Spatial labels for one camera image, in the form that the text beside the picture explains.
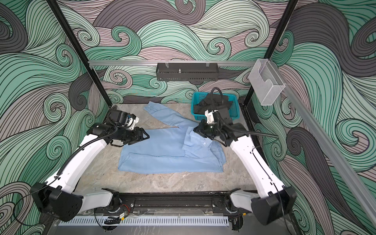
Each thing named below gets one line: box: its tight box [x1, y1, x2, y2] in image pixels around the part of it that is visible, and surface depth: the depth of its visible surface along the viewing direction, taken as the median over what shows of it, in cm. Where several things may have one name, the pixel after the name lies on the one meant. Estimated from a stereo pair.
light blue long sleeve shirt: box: [118, 101, 227, 174], surface depth 90 cm
